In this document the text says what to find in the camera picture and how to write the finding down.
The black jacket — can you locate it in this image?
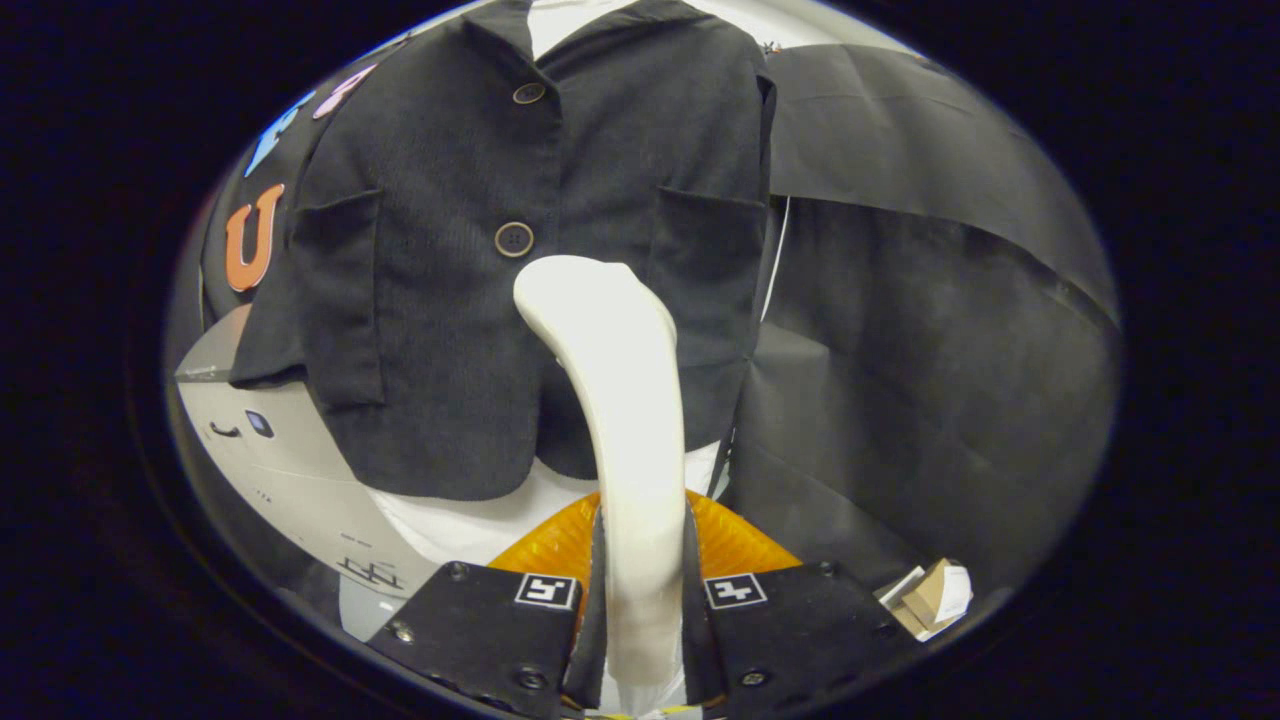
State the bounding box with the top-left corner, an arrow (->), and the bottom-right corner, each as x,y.
228,0 -> 779,501

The black backdrop cloth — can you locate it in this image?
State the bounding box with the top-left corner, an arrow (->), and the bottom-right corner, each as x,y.
165,30 -> 1121,601

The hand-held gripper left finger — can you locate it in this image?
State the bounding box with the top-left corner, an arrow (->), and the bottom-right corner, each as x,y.
365,490 -> 608,716

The thin white cable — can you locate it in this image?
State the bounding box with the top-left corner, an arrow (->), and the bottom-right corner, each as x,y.
760,195 -> 791,321

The grey cabinet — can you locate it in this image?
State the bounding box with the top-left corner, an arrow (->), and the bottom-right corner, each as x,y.
175,303 -> 441,601

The small cardboard box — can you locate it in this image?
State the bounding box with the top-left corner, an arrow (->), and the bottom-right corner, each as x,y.
878,558 -> 973,643

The white mannequin torso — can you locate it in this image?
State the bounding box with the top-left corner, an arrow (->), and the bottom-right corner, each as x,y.
365,0 -> 726,571

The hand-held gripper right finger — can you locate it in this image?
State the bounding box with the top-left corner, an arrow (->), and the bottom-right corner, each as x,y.
683,490 -> 901,713

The white garment steamer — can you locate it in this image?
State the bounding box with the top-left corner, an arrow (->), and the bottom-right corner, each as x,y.
513,255 -> 691,716

